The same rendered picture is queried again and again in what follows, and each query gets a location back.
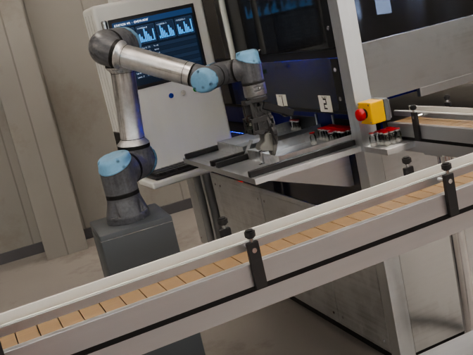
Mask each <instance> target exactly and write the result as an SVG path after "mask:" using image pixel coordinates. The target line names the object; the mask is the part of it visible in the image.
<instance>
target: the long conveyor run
mask: <svg viewBox="0 0 473 355"><path fill-rule="evenodd" d="M410 162H412V159H411V157H409V156H404V157H403V158H402V163H404V164H405V165H406V167H405V168H403V174H404V176H403V177H399V178H396V179H394V180H390V181H388V182H384V183H381V184H379V185H375V186H373V187H370V188H367V189H364V190H361V191H359V192H355V193H352V194H349V195H346V196H344V197H340V198H338V199H335V200H332V201H328V202H326V203H323V204H320V205H317V206H314V207H311V208H307V209H305V210H303V211H299V212H297V213H293V214H291V215H288V216H284V217H282V218H278V219H276V220H272V221H270V222H268V223H264V224H262V225H258V226H255V227H253V228H249V229H247V230H243V231H241V232H237V233H235V234H233V235H232V232H231V228H230V227H226V224H227V223H228V220H227V217H225V216H221V217H219V218H218V219H217V223H218V225H220V226H222V229H220V230H219V234H220V239H217V240H214V241H212V242H208V243H205V244H202V245H200V246H197V247H194V248H191V249H187V250H185V251H181V252H179V253H176V254H173V255H170V256H167V257H165V258H162V259H158V260H156V261H152V262H150V263H146V264H144V265H141V266H137V267H135V268H132V269H129V270H126V271H123V272H121V273H117V274H115V275H111V276H108V277H106V278H102V279H100V280H97V281H94V282H91V283H88V284H85V285H82V286H79V287H76V288H73V289H69V290H67V291H65V292H61V293H59V294H55V295H53V296H50V297H47V298H44V299H40V300H38V301H34V302H32V303H30V304H26V305H24V306H20V307H18V308H15V309H11V310H9V311H5V312H3V313H0V355H142V354H146V353H148V352H150V351H153V350H155V349H159V348H161V347H164V346H166V345H169V344H172V343H173V342H176V341H179V340H182V339H184V338H186V337H189V336H192V335H195V334H197V333H199V332H203V331H204V330H207V329H210V328H213V327H215V326H217V325H220V324H223V323H226V322H228V321H230V320H233V319H235V318H238V317H241V316H244V315H246V314H248V313H251V312H254V311H257V310H259V309H262V308H264V307H266V306H269V305H272V304H275V303H277V302H279V301H282V300H285V299H288V298H290V297H293V296H295V295H297V294H300V293H303V292H306V291H308V290H310V289H313V288H316V287H319V286H320V285H324V284H326V283H328V282H331V281H333V280H337V279H339V278H342V277H344V276H347V275H350V274H351V273H354V272H357V271H359V270H362V269H364V268H368V267H370V266H373V265H375V264H377V263H381V262H382V261H385V260H388V259H391V258H393V257H395V256H398V255H401V254H404V253H406V252H408V251H412V250H413V249H416V248H419V247H422V246H424V245H426V244H429V243H432V242H435V241H437V240H439V239H442V238H444V237H447V236H450V235H453V234H455V233H457V232H460V231H463V230H466V229H468V228H471V227H473V153H470V154H467V155H464V156H461V157H458V158H454V159H452V160H449V161H446V162H443V163H440V164H438V165H435V166H432V167H429V168H425V169H423V170H419V171H417V172H414V168H413V166H410V165H409V163H410Z"/></svg>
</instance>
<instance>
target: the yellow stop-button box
mask: <svg viewBox="0 0 473 355"><path fill-rule="evenodd" d="M359 108H362V109H363V110H364V111H365V113H366V119H365V120H363V121H361V123H362V124H370V125H374V124H377V123H381V122H384V121H386V120H390V119H391V115H390V110H389V103H388V99H387V98H377V97H375V98H372V99H368V100H365V101H361V102H358V109H359Z"/></svg>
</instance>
